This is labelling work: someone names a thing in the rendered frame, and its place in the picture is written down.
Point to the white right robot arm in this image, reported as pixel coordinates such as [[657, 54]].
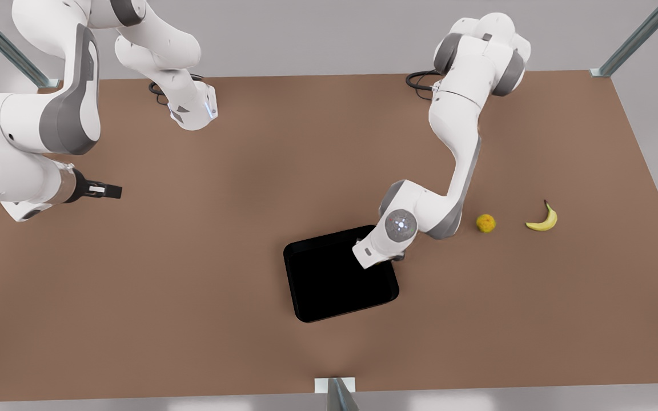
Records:
[[72, 108]]

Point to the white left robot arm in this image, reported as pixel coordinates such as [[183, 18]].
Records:
[[460, 114]]

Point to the black storage box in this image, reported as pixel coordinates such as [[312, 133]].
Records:
[[329, 285]]

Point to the yellow-orange apple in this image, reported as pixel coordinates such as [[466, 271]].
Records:
[[485, 223]]

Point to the yellow banana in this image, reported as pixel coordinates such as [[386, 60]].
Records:
[[546, 221]]

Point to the silver frame post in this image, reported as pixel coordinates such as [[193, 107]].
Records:
[[637, 37], [337, 395], [3, 43]]

